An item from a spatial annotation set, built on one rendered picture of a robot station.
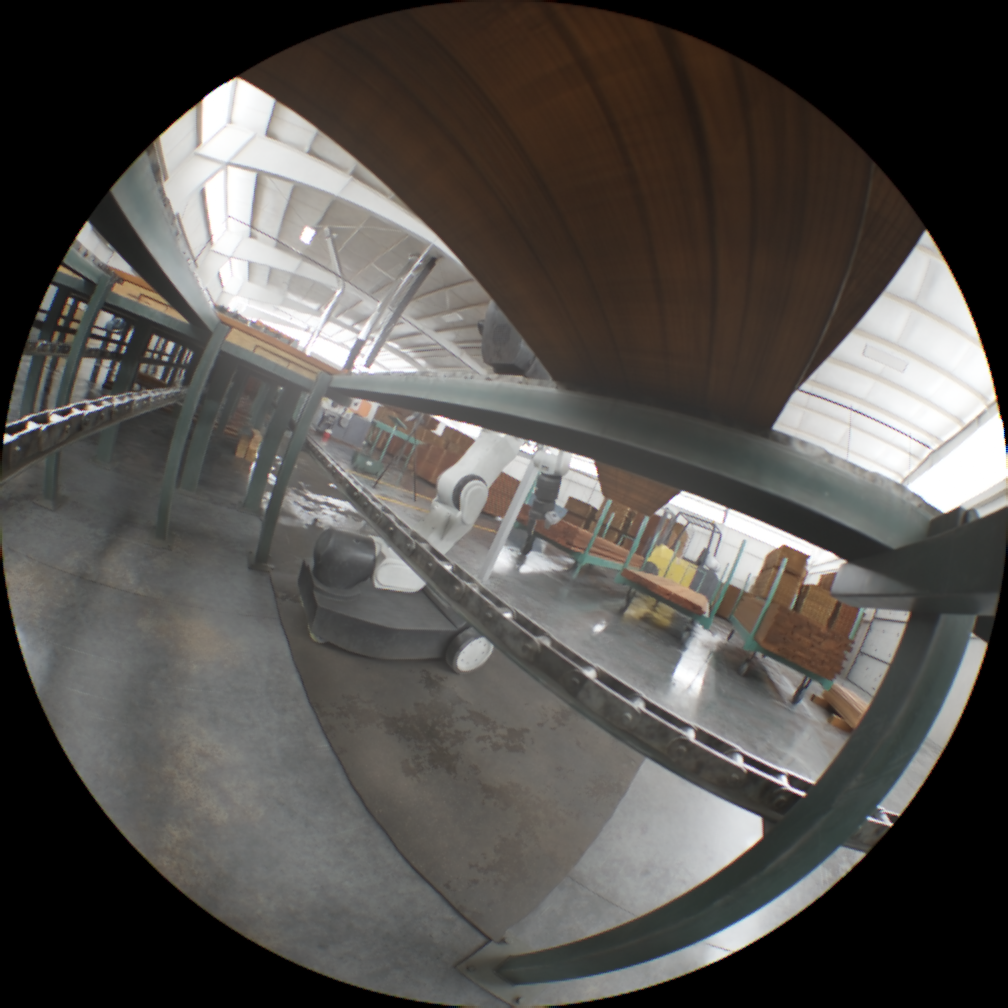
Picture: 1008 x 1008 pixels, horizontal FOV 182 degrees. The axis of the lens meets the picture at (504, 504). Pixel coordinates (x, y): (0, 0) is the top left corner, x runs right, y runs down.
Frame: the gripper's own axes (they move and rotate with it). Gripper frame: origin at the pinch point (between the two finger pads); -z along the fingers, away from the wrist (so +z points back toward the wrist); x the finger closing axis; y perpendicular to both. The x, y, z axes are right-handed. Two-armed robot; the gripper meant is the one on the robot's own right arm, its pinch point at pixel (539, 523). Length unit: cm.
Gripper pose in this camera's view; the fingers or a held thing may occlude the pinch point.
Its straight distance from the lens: 117.8
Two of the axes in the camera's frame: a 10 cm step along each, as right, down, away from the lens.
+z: 1.6, -9.4, -3.1
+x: 6.8, -1.2, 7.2
